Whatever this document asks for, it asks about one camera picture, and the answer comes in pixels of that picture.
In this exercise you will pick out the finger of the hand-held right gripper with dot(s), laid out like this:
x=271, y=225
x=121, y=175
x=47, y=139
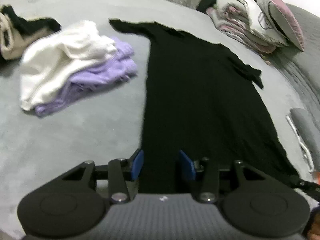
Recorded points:
x=308, y=187

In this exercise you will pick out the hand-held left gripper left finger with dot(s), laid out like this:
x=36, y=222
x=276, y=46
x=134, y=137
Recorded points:
x=137, y=165

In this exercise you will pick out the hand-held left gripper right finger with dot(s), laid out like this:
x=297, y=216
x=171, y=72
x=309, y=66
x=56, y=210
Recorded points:
x=186, y=167

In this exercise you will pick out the black dress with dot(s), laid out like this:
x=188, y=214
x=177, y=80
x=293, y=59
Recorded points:
x=195, y=92

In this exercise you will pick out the purple sweater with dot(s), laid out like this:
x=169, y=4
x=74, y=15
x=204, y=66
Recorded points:
x=100, y=76

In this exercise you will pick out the grey quilted bedspread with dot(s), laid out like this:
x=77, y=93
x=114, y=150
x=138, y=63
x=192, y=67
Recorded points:
x=305, y=62

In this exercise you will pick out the white sweater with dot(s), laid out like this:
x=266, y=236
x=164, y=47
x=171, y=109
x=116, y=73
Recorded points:
x=57, y=60

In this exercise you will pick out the folded pink white blanket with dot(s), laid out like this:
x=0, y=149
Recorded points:
x=235, y=22

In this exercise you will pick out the small black cloth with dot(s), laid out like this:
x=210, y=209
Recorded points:
x=206, y=3

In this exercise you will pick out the beige garment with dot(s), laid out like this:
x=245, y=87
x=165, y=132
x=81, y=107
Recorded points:
x=15, y=45

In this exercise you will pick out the floral pillow with pink back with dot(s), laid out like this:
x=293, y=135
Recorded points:
x=282, y=12

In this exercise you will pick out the black garment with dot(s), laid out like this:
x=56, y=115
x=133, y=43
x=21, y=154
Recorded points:
x=27, y=23

